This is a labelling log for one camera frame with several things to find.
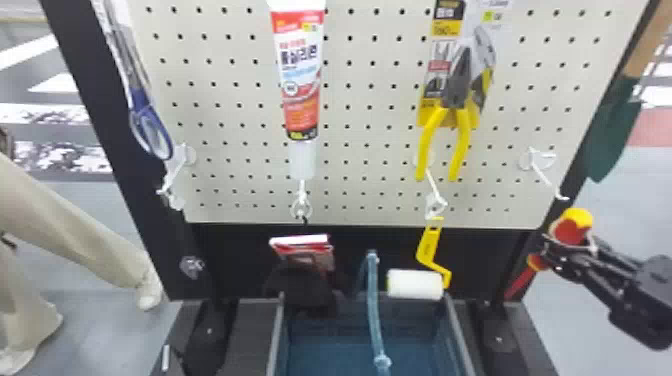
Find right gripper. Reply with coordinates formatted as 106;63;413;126
540;233;643;317

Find red yellow screwdriver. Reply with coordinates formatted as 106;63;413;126
503;207;596;302

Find yellow paint roller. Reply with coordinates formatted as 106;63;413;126
386;216;454;302

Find yellow pliers on card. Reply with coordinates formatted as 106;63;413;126
414;0;514;184

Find white pegboard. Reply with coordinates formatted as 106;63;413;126
39;0;664;376

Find blue basket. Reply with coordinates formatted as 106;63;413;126
266;249;477;376

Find black gloves red card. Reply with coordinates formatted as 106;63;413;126
261;232;340;317

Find white sealant tube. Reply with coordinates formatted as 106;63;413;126
265;0;328;183

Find blue scissors on card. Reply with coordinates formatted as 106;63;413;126
89;0;175;162

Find person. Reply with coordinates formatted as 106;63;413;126
0;124;166;376

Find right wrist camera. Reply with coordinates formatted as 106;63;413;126
632;254;672;314

